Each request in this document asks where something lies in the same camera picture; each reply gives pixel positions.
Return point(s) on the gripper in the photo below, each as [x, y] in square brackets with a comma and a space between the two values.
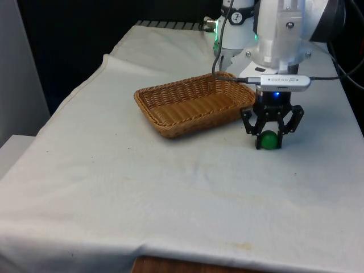
[271, 99]

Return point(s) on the green ball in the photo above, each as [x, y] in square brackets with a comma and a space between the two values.
[269, 140]

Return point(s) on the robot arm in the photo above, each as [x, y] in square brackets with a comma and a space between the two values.
[270, 34]

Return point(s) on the brown wicker basket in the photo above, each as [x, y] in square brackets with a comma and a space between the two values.
[185, 108]

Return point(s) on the grey cabinet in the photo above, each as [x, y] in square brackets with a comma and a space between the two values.
[20, 71]

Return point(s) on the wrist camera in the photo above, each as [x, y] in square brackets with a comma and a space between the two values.
[284, 82]

